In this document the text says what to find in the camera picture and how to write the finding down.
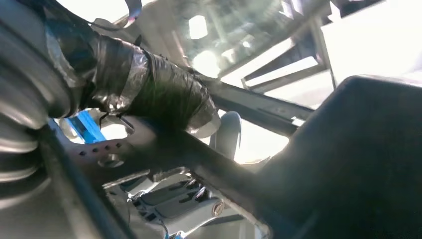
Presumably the blue metal shelf rack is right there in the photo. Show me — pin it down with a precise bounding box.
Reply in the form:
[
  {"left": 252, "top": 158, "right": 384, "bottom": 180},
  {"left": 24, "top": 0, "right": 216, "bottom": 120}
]
[{"left": 67, "top": 110, "right": 107, "bottom": 144}]

